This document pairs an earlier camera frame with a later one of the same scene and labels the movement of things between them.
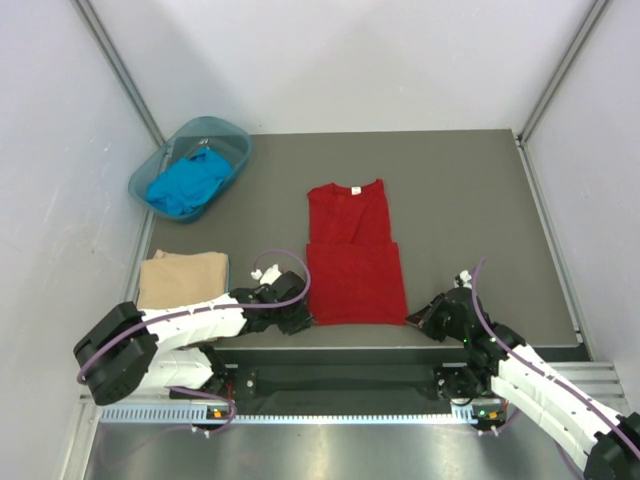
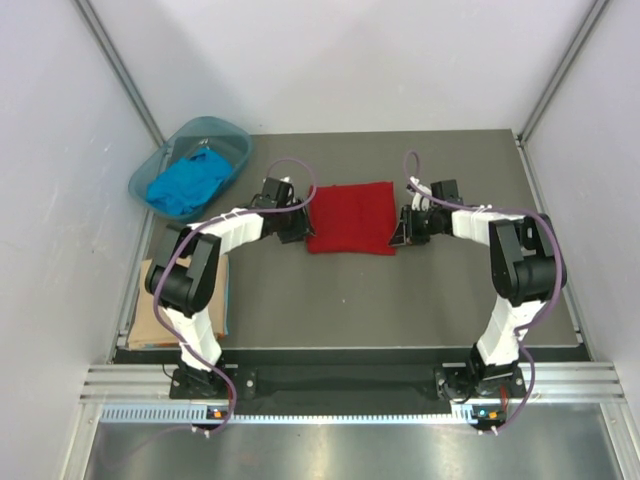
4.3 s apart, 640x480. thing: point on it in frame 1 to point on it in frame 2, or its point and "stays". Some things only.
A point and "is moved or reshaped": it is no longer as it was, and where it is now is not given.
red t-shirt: [354, 269] is moved or reshaped
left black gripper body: [290, 319] to [292, 225]
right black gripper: [419, 319] to [408, 231]
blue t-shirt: [183, 186] stays
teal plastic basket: [187, 176] stays
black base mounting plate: [319, 380] stays
